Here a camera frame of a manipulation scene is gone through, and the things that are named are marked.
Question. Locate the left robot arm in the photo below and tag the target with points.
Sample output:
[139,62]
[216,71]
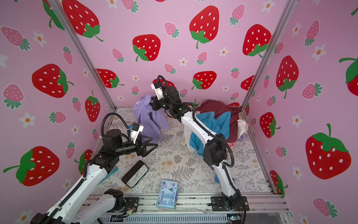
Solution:
[115,145]

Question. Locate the black rectangular clock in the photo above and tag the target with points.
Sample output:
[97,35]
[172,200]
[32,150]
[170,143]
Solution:
[135,174]

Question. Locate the lavender purple cloth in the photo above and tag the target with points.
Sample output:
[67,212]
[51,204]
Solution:
[153,121]

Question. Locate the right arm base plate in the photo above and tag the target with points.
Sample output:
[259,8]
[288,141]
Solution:
[222,203]

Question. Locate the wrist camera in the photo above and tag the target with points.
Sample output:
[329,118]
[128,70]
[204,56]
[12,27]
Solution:
[158,90]
[135,130]

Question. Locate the cream printed cloth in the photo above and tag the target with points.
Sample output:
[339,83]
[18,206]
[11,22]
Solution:
[186,138]

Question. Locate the aluminium frame rail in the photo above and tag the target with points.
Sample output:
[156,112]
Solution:
[190,203]

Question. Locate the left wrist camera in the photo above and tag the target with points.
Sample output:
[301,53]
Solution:
[135,130]

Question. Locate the maroon cloth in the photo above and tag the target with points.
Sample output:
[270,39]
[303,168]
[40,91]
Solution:
[219,108]

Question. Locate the light blue wipes packet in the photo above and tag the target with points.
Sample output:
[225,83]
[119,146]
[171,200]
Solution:
[167,197]

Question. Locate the blue tape dispenser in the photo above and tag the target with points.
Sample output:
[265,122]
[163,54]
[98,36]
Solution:
[216,178]

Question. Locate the teal flat tool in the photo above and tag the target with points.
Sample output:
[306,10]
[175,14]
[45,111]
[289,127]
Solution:
[110,174]

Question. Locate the white cloth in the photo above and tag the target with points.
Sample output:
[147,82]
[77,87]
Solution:
[242,130]

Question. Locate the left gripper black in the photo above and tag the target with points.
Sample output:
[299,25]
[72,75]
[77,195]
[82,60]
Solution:
[142,152]

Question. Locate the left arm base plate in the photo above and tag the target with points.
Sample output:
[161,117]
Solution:
[125,204]

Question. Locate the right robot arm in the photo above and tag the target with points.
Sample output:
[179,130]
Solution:
[217,153]

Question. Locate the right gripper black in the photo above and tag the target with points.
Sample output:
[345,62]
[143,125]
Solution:
[155,101]

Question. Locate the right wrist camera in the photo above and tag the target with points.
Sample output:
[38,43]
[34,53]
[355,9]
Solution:
[158,90]

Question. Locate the teal blue cloth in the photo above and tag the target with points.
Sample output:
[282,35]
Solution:
[212,126]

